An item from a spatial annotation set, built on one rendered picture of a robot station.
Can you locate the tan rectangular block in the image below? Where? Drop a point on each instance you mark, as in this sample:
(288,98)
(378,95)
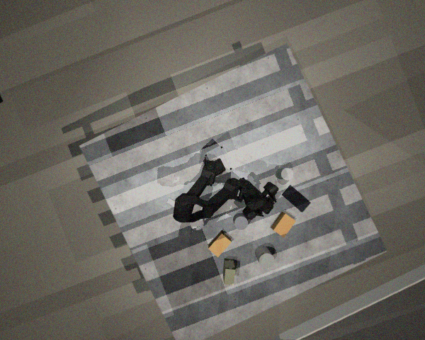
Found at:
(283,224)
(219,244)

